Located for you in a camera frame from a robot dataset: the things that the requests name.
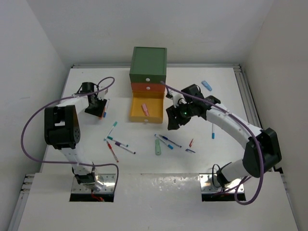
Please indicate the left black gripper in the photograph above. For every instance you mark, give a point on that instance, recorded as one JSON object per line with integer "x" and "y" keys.
{"x": 98, "y": 111}

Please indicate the green top drawer unit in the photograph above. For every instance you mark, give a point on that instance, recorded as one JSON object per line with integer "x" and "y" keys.
{"x": 148, "y": 65}

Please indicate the purple capped marker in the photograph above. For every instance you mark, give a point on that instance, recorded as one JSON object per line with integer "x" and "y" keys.
{"x": 124, "y": 148}

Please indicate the orange middle drawer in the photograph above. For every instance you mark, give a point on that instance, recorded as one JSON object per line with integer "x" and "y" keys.
{"x": 148, "y": 87}

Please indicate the blue capped white marker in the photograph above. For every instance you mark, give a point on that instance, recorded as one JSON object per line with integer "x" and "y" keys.
{"x": 213, "y": 131}

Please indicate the dark blue pen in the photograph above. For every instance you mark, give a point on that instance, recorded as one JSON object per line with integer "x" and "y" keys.
{"x": 166, "y": 138}

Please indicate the teal capped white pen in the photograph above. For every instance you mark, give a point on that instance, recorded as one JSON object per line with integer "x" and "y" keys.
{"x": 110, "y": 130}

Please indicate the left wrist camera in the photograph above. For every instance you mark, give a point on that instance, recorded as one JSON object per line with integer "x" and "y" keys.
{"x": 100, "y": 95}

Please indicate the blue capped marker left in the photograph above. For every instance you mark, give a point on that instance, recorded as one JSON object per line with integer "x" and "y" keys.
{"x": 106, "y": 106}

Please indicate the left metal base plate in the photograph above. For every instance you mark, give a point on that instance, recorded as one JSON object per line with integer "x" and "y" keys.
{"x": 105, "y": 185}

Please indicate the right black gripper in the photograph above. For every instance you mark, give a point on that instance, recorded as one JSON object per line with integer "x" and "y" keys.
{"x": 173, "y": 121}

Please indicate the red gel pen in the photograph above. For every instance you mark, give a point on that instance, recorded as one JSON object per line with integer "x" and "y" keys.
{"x": 112, "y": 151}

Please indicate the pink eraser case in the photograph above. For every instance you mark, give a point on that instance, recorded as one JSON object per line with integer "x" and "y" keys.
{"x": 145, "y": 109}

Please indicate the light blue capped pen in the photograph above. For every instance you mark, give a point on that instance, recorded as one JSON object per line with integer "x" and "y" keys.
{"x": 164, "y": 142}

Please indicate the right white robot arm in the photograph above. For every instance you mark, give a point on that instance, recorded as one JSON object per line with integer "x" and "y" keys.
{"x": 261, "y": 146}

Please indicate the metal base plate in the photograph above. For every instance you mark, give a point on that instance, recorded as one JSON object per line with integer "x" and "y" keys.
{"x": 105, "y": 185}
{"x": 209, "y": 185}

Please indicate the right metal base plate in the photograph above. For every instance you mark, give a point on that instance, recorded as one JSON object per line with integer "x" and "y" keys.
{"x": 209, "y": 185}

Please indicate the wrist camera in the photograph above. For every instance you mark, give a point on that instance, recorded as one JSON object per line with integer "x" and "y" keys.
{"x": 100, "y": 95}
{"x": 176, "y": 97}

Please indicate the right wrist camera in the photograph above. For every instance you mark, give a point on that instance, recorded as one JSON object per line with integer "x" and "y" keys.
{"x": 176, "y": 97}

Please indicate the teal capped marker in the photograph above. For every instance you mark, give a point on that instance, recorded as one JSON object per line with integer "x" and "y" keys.
{"x": 113, "y": 139}

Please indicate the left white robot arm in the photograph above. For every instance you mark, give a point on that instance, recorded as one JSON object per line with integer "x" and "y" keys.
{"x": 62, "y": 131}

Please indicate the light blue eraser case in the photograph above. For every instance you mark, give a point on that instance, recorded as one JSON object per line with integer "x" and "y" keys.
{"x": 206, "y": 85}

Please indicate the green eraser case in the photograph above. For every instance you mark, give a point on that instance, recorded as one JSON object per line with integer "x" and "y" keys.
{"x": 157, "y": 147}

